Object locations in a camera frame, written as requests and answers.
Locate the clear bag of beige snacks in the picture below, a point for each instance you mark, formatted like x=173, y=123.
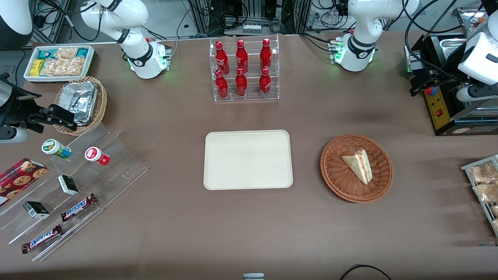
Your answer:
x=486, y=192
x=484, y=173

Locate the clear acrylic bottle rack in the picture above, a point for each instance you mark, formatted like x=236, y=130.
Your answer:
x=251, y=97

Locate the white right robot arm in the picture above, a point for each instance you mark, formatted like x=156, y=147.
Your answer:
x=132, y=15

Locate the Snickers chocolate bar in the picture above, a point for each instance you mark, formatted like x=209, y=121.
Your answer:
x=42, y=238
x=78, y=208

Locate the red chocolate chip cookie box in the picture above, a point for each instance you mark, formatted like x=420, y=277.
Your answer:
x=19, y=179

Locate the black control box yellow panel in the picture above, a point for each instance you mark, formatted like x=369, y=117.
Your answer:
x=441, y=112

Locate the small black carton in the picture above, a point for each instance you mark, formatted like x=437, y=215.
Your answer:
x=35, y=210
x=68, y=184

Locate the light tan wicker basket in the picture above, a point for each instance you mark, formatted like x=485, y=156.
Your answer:
x=100, y=105

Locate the white rectangular snack bin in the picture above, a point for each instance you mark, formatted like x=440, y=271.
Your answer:
x=91, y=62

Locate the silver foil wrapped pack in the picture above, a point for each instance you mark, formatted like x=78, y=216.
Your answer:
x=79, y=99

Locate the white power strip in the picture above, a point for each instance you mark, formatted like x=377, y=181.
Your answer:
x=251, y=28

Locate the clear bag of crackers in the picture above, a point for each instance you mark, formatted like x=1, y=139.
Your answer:
x=66, y=53
x=64, y=67

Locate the steel tray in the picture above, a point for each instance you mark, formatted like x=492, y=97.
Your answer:
x=465, y=19

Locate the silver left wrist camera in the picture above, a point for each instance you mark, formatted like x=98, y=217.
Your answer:
x=480, y=92

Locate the wrapped triangle sandwich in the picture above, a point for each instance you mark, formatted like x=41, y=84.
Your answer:
x=360, y=165

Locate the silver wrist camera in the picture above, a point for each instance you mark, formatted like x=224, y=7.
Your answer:
x=480, y=92
x=13, y=135

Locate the red soda bottle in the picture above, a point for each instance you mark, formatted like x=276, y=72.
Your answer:
x=241, y=58
x=221, y=60
x=241, y=85
x=221, y=87
x=265, y=56
x=265, y=84

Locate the clear acrylic step stand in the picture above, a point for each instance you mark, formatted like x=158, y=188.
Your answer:
x=116, y=175

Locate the green lid snack cup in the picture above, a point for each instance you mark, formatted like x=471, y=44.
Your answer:
x=54, y=147

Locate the small grey white object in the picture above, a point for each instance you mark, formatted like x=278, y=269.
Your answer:
x=253, y=277

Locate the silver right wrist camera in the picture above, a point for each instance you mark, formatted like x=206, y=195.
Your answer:
x=13, y=135

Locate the aluminium frame shelving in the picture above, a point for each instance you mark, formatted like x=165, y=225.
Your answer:
x=249, y=11

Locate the teal snack packet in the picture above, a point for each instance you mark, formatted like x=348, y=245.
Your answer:
x=47, y=53
x=82, y=52

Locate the yellow snack packet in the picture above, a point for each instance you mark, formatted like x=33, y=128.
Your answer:
x=37, y=67

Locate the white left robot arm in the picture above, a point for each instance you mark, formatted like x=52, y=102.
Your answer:
x=365, y=23

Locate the cream rectangular tray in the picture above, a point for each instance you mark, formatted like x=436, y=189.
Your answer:
x=248, y=159

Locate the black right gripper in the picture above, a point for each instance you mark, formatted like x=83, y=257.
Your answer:
x=16, y=109

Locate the red lid snack cup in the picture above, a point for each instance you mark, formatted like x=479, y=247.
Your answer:
x=95, y=154

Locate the brown round wicker basket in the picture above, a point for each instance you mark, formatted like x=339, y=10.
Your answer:
x=338, y=175

